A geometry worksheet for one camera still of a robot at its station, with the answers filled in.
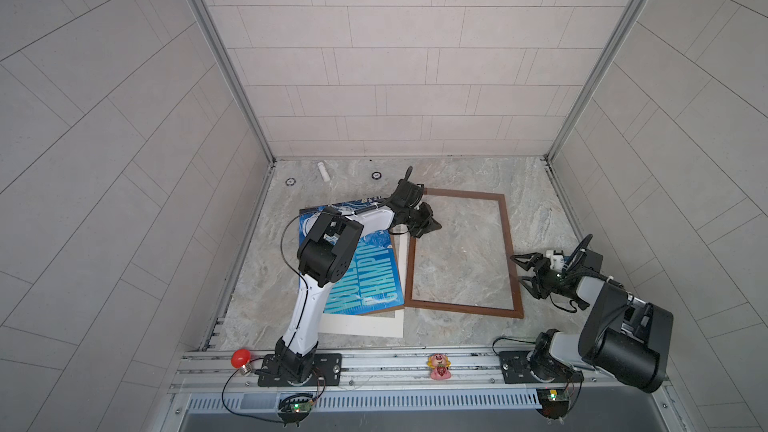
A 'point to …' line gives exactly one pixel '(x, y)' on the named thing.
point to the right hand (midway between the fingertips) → (516, 263)
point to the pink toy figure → (439, 364)
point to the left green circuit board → (295, 407)
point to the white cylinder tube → (324, 172)
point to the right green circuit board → (554, 402)
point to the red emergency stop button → (240, 358)
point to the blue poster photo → (375, 281)
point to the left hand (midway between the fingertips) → (450, 221)
